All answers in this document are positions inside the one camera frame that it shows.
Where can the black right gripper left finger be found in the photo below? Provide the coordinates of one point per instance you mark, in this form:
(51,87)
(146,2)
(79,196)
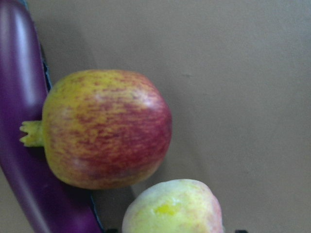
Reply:
(111,231)

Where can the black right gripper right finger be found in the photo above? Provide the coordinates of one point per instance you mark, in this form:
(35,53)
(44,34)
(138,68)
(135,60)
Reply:
(240,231)

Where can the purple eggplant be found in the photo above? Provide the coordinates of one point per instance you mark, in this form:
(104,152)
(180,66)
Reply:
(49,205)

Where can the pale yellow green peach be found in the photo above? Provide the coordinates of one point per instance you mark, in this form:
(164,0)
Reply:
(176,206)

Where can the red yellow pomegranate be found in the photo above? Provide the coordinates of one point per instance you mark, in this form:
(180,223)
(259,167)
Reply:
(102,129)

